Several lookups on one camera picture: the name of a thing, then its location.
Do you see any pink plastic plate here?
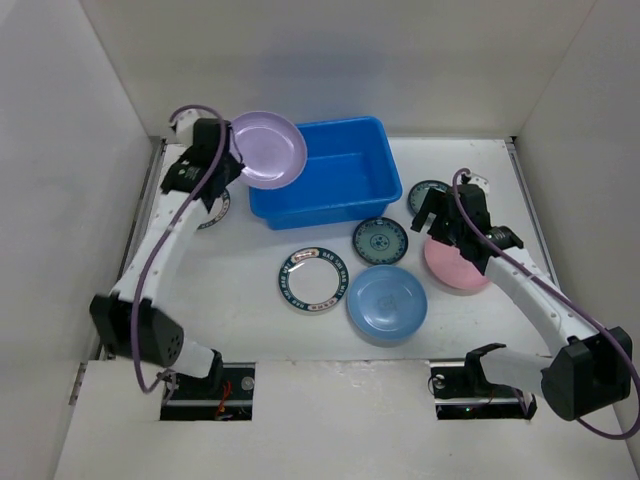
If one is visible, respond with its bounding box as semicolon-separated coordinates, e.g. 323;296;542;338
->
423;237;491;293

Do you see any purple plastic plate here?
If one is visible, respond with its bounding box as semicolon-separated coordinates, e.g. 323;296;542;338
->
231;111;307;190

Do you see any white plate green lettered rim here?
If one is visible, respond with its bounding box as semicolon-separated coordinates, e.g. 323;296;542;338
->
277;247;350;315

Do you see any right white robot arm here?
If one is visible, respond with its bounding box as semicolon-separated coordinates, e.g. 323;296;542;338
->
411;183;638;421

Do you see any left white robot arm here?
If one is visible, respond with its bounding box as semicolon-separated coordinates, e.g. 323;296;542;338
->
89;117;244;396

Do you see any teal patterned plate near bin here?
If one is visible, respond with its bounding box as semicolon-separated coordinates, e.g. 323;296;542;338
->
352;217;409;265

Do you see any blue plastic bin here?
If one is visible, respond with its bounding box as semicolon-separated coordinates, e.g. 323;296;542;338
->
249;116;403;230

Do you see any teal patterned plate far right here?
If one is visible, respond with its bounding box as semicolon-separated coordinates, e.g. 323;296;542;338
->
407;180;449;215

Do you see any light blue plastic plate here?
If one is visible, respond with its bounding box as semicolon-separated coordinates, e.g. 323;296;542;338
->
346;265;428;343

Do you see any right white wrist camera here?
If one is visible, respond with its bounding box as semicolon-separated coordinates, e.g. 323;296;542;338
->
462;172;490;195

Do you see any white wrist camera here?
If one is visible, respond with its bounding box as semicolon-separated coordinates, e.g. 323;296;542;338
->
169;109;200;146
462;172;490;195

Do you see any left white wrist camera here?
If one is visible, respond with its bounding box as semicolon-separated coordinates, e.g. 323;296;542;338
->
169;109;200;146

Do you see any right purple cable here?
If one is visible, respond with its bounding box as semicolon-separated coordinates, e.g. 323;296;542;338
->
451;167;640;441

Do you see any purple cable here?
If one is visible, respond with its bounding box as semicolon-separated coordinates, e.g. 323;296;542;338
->
451;167;640;441
131;104;236;395

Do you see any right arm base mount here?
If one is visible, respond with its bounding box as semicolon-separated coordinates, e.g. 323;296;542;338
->
427;360;538;421

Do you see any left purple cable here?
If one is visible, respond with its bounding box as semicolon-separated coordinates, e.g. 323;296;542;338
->
131;104;236;395

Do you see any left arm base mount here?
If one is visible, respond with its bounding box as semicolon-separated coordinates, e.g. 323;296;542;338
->
159;363;256;422

